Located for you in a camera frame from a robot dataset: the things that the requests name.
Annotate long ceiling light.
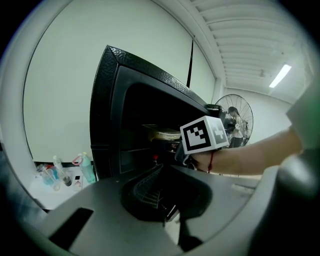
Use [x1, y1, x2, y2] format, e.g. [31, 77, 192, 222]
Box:
[268, 63, 293, 89]

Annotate bottle with pink lid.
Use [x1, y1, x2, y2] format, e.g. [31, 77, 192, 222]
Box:
[71, 154, 84, 167]

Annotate red string bracelet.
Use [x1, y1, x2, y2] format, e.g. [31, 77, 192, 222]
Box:
[207, 151, 215, 174]

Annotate red and white packet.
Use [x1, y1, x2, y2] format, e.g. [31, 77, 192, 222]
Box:
[36, 163, 55, 174]

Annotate black standing floor fan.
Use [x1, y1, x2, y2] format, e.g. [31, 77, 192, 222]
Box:
[214, 93, 254, 149]

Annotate tall clear plastic bottle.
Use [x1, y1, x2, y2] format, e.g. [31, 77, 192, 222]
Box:
[52, 155, 66, 181]

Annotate blue plastic cup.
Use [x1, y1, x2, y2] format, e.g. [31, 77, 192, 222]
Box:
[40, 169, 57, 188]

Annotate clear plastic cup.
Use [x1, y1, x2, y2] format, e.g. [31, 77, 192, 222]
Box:
[51, 174, 62, 192]

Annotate cup with dark drink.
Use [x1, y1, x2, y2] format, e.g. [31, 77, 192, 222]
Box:
[62, 171, 74, 187]

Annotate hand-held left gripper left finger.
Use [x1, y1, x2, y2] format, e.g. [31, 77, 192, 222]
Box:
[22, 163, 185, 256]

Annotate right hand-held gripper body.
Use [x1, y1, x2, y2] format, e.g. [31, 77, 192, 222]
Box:
[174, 115, 230, 169]

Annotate green plastic bottle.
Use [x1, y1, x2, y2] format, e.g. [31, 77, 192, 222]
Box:
[80, 151, 97, 185]

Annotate black mini fridge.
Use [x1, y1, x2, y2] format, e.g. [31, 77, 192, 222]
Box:
[89, 44, 222, 181]

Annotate person's right forearm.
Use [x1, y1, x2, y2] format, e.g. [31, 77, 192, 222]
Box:
[192, 127, 304, 176]

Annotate beige rectangular tray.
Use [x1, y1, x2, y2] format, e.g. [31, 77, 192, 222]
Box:
[147, 127, 182, 143]

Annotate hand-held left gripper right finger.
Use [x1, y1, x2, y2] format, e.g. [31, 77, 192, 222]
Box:
[162, 151, 320, 256]

